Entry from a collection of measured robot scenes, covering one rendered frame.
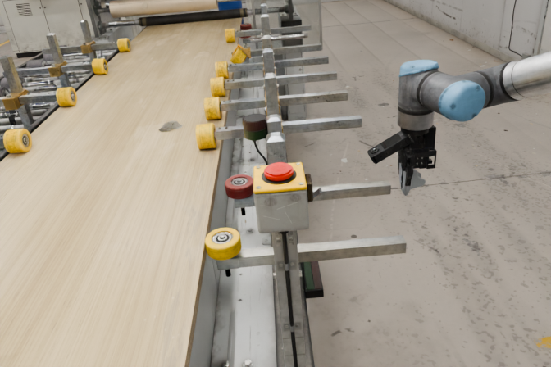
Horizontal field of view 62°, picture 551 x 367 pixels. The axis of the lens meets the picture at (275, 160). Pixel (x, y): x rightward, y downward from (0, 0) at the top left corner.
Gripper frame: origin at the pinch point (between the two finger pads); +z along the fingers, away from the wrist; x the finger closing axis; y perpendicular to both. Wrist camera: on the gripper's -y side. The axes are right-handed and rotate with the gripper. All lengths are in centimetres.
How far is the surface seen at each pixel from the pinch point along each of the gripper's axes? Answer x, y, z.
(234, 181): 0.6, -46.9, -7.7
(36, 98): 79, -134, -12
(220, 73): 96, -57, -11
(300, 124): 23.5, -26.3, -12.9
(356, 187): -0.9, -13.4, -3.3
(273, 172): -56, -35, -41
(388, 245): -26.5, -11.1, -2.8
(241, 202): -1.7, -45.4, -2.0
